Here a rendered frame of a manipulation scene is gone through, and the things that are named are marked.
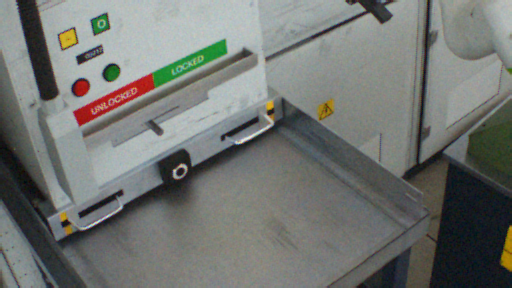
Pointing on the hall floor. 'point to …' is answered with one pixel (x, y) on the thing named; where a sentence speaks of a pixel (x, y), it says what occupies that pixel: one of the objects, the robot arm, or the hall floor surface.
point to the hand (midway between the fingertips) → (375, 7)
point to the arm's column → (471, 234)
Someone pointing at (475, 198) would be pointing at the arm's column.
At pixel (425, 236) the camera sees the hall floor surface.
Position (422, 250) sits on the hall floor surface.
